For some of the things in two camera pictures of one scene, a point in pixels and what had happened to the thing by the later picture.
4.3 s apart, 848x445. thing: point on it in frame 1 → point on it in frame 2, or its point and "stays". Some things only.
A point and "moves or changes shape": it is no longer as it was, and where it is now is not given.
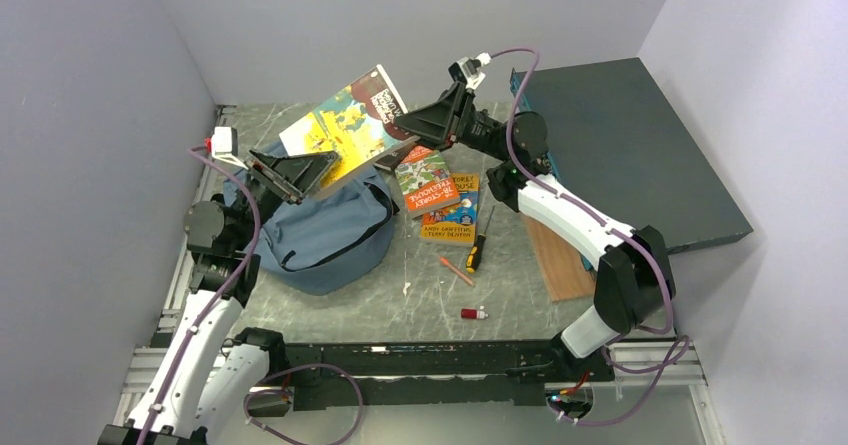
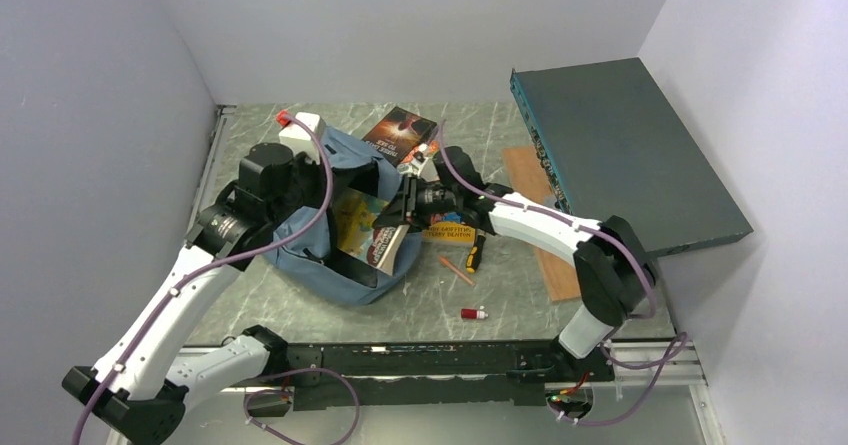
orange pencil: x=444 y=261 stays
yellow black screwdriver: x=476 y=252 stays
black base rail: x=330 y=375 stays
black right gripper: x=438 y=124 → x=404 y=207
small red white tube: x=471 y=313 stays
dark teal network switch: x=617 y=145 stays
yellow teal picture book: x=352 y=125 → x=355 y=236
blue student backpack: x=325 y=244 moves or changes shape
